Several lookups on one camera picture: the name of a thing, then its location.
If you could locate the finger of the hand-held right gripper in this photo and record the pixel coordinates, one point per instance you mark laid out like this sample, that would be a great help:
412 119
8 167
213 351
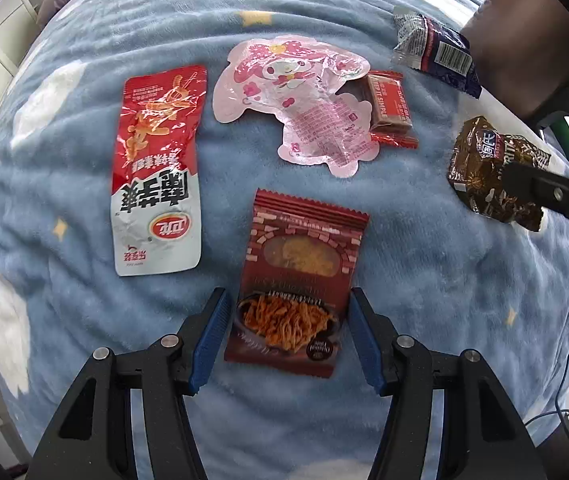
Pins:
549 192

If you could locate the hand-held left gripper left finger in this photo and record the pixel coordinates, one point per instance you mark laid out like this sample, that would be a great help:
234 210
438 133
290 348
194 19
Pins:
209 340

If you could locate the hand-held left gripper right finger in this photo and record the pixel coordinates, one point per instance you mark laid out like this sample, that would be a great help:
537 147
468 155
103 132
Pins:
364 345

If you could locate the brown snack packet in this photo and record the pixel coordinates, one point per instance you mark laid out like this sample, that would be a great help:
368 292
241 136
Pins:
479 170

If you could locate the dark red noodle snack packet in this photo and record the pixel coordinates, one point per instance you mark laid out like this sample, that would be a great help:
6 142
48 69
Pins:
294 260

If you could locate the dark blue snack packet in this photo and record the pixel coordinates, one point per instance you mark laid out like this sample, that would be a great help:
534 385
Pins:
444 45

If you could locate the blue cloud print blanket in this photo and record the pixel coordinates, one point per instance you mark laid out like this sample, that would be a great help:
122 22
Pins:
64 310

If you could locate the brown padded seat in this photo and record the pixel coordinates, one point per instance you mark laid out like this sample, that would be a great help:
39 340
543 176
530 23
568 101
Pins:
539 35

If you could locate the red and white snack packet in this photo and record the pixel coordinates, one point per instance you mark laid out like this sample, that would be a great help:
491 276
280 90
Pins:
154 170

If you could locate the small red snack bar packet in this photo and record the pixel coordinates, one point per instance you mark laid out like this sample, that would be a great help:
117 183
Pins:
389 110

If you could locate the pink cartoon snack packet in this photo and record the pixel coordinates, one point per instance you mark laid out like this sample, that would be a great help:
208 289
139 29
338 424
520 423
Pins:
309 125

